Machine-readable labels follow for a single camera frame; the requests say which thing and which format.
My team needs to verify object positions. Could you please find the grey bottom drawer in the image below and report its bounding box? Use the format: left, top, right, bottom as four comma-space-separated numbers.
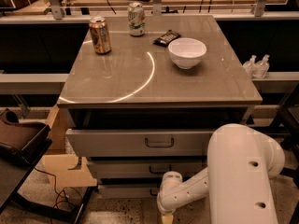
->
98, 183, 159, 199

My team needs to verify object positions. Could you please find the grey drawer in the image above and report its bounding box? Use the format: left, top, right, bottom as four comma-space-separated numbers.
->
87, 158, 206, 179
65, 129, 212, 158
98, 183, 159, 199

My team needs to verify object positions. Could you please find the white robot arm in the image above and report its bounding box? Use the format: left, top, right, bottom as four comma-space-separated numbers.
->
157, 124, 285, 224

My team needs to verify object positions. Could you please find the grey drawer cabinet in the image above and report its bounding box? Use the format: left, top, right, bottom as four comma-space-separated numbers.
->
58, 15, 262, 186

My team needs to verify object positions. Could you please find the grey middle drawer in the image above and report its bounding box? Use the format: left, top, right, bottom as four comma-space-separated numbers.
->
87, 158, 206, 179

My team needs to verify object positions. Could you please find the grey top drawer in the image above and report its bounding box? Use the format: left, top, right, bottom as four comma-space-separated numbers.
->
65, 129, 212, 158

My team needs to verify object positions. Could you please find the white bowl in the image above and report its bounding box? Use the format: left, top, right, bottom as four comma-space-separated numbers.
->
167, 38, 207, 69

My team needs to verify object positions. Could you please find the black snack packet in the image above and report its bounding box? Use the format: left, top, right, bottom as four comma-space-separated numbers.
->
153, 30, 181, 47

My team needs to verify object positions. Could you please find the gold soda can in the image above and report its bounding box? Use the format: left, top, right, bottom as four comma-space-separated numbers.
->
89, 16, 111, 54

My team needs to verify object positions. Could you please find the white green soda can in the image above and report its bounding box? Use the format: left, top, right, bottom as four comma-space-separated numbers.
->
128, 2, 145, 36

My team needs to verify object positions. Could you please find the clear sanitizer bottle left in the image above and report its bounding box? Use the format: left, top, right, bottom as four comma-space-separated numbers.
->
243, 55, 256, 77

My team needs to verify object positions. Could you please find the clear sanitizer bottle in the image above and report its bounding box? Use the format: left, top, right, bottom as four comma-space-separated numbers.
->
253, 54, 269, 78
243, 55, 256, 77

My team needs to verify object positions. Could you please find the beige foam block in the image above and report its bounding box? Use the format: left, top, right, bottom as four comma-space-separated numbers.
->
42, 154, 97, 190

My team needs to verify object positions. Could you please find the clear sanitizer bottle right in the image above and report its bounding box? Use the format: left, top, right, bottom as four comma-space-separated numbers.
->
253, 54, 269, 78

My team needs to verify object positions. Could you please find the black floor cable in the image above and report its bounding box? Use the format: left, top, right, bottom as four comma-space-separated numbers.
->
33, 166, 84, 224

